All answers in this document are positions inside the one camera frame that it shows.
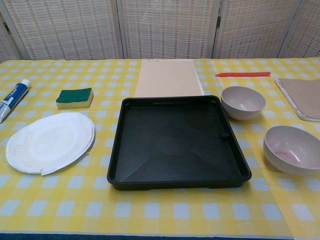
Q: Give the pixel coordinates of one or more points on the brown spiral notebook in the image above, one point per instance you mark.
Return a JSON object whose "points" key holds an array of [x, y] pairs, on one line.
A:
{"points": [[302, 97]]}

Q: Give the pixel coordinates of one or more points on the plain beige bowl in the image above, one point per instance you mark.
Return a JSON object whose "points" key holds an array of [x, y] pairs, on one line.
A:
{"points": [[241, 102]]}

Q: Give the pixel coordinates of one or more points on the green and yellow sponge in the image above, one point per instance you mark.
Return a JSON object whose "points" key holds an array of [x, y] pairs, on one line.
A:
{"points": [[75, 98]]}

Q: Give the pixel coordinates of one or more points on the yellow checked tablecloth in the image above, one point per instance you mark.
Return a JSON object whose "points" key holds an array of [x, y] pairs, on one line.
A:
{"points": [[75, 200]]}

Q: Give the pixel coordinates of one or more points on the white paper plate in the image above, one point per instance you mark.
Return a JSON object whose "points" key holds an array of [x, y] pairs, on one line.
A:
{"points": [[50, 142]]}

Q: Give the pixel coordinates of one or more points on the red pen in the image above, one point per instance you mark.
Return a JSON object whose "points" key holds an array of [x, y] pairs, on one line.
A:
{"points": [[242, 74]]}

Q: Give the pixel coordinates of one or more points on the blue white toothpaste tube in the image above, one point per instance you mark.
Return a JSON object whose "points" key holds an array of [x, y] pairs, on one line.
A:
{"points": [[11, 98]]}

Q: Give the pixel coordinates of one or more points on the woven folding screen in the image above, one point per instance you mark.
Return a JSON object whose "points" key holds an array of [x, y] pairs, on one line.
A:
{"points": [[162, 27]]}

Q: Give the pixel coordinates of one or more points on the beige bowl with pink stain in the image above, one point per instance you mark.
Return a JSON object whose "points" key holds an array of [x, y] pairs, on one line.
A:
{"points": [[287, 150]]}

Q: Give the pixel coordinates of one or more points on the black plastic tray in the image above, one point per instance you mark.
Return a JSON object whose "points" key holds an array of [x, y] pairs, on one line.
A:
{"points": [[175, 142]]}

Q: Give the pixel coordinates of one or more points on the beige spiral notepad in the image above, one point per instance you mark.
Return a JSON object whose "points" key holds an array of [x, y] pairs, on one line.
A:
{"points": [[167, 77]]}

